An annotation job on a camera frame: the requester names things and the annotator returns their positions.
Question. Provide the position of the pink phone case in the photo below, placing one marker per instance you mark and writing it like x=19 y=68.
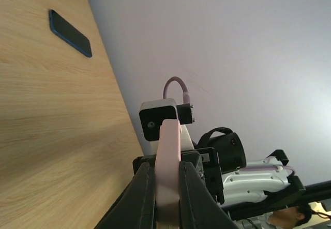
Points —
x=167 y=194

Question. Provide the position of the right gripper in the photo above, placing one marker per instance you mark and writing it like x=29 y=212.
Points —
x=205 y=162

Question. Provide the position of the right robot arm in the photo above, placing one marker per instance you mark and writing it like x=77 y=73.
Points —
x=253 y=188

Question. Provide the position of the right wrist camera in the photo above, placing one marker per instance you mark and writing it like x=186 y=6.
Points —
x=153 y=113

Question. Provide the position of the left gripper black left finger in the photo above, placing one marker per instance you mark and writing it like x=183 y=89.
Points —
x=135 y=207

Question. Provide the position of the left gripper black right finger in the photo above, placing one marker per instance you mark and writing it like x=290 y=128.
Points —
x=197 y=207

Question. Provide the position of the black phone blue edge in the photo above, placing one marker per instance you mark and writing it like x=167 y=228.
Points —
x=68 y=33

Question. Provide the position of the person head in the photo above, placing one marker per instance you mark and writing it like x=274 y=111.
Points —
x=291 y=217

